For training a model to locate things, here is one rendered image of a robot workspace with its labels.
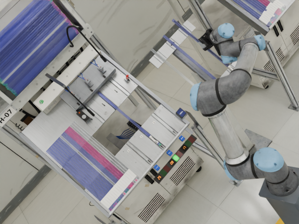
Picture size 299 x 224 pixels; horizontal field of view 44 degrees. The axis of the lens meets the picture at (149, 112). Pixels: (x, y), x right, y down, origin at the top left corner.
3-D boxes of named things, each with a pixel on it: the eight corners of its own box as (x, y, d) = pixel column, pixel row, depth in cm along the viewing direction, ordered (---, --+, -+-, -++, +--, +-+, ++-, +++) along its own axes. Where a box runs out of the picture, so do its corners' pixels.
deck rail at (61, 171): (111, 214, 208) (110, 214, 202) (109, 217, 208) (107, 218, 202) (24, 134, 222) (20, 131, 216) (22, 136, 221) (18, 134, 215)
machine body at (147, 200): (208, 166, 281) (167, 116, 245) (147, 239, 269) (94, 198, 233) (159, 136, 333) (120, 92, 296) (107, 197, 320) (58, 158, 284)
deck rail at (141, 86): (189, 125, 220) (190, 122, 214) (187, 127, 220) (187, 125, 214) (101, 53, 234) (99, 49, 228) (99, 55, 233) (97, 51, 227)
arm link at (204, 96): (260, 184, 170) (215, 86, 147) (229, 186, 178) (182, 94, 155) (264, 166, 178) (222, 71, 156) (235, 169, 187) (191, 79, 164)
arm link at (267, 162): (288, 182, 165) (279, 166, 157) (259, 184, 173) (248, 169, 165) (289, 159, 172) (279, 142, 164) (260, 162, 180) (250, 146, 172)
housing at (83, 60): (104, 60, 233) (100, 50, 220) (49, 117, 225) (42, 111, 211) (94, 52, 235) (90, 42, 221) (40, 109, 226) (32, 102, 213)
